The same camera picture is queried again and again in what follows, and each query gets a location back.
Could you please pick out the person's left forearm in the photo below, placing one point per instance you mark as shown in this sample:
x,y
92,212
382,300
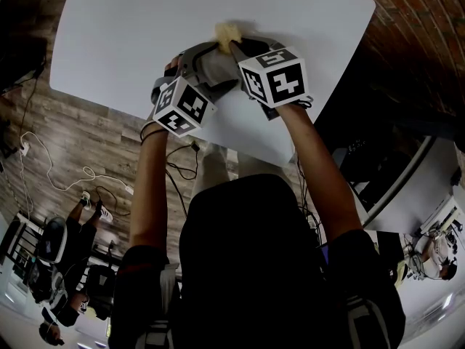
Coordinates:
x,y
149,187

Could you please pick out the person's black shirt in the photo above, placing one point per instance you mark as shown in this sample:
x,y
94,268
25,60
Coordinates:
x,y
254,285

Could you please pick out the black wrist band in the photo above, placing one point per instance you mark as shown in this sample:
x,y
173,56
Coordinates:
x,y
152,134

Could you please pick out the black office chair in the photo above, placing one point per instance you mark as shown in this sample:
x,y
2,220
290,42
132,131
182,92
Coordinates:
x,y
378,165

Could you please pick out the person's right forearm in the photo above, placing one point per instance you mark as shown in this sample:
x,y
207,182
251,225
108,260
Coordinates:
x,y
318,169

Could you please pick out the person's left hand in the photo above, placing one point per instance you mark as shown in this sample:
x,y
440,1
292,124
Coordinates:
x,y
173,65

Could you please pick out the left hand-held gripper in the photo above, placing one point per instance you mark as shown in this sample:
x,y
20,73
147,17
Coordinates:
x,y
183,105

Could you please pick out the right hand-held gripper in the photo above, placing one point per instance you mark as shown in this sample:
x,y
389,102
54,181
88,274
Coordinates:
x,y
278,76

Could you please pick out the yellow scrubbing sponge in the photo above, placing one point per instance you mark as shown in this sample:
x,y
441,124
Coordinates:
x,y
227,35

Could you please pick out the white side desk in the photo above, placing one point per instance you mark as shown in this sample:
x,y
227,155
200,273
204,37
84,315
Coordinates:
x,y
410,191

